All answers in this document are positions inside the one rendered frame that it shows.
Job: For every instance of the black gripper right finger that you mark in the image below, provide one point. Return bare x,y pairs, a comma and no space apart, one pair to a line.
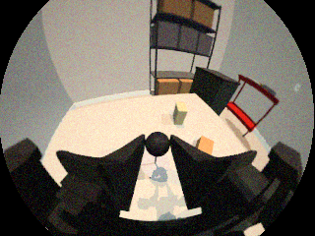
199,172

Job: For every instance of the pale yellow block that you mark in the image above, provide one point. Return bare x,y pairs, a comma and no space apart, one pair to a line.
179,113

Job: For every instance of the glass french press with black handle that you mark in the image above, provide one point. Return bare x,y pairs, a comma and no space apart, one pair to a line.
155,161

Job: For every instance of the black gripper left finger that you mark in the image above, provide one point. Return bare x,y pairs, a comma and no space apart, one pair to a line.
116,172

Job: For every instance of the grey cylinder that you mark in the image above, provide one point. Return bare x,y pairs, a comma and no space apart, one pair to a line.
104,152

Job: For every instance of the orange rectangular block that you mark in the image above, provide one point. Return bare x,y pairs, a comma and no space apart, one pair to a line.
205,144

